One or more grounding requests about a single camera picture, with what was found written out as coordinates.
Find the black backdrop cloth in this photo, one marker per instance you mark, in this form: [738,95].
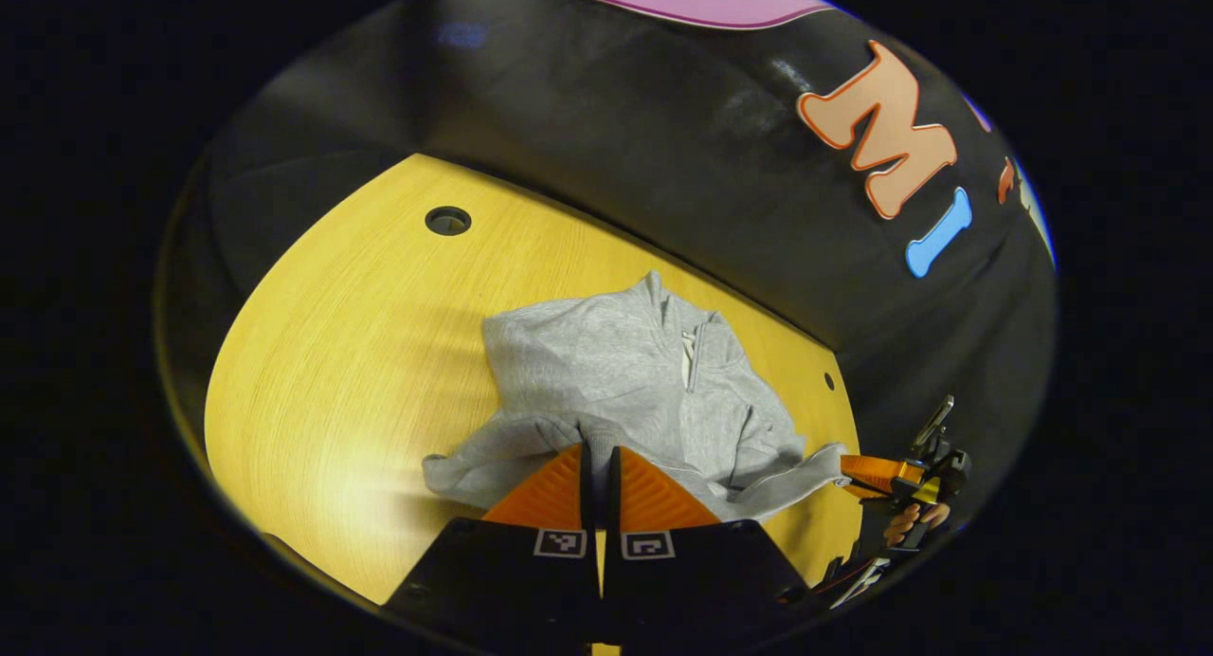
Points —
[616,116]

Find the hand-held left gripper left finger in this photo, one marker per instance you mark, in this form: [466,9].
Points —
[493,580]

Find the grey zip-neck sweatshirt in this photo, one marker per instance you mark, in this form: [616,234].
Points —
[616,372]

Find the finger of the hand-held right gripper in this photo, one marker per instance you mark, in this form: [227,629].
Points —
[877,471]

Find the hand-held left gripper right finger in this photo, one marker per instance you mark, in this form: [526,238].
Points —
[706,580]

